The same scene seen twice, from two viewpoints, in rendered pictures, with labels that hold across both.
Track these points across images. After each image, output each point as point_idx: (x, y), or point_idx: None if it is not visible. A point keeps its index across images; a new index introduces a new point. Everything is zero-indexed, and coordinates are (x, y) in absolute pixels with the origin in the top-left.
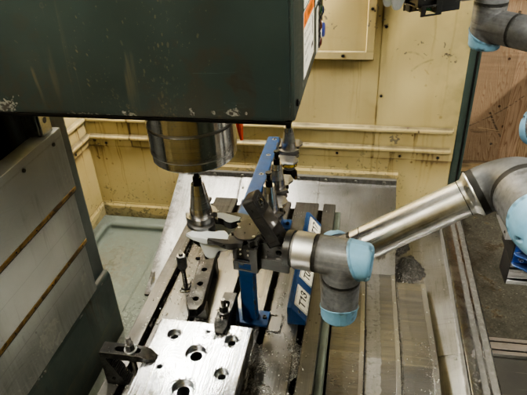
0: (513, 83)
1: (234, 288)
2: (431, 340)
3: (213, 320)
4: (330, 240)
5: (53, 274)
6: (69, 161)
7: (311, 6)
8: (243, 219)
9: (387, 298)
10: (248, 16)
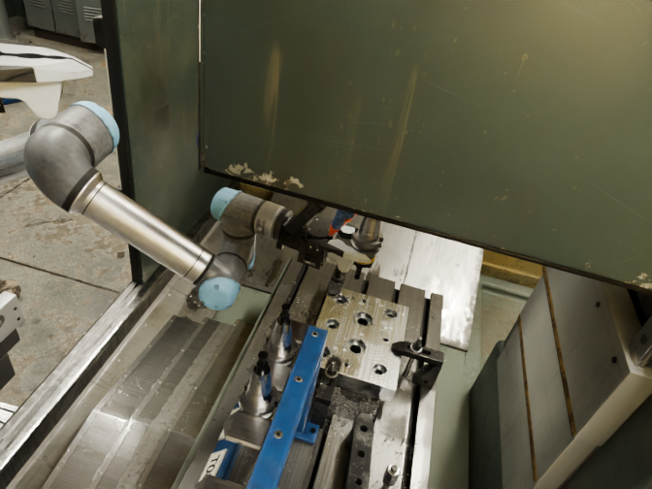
0: None
1: (313, 484)
2: (67, 454)
3: (340, 434)
4: (251, 198)
5: (532, 402)
6: (625, 474)
7: None
8: (325, 236)
9: None
10: None
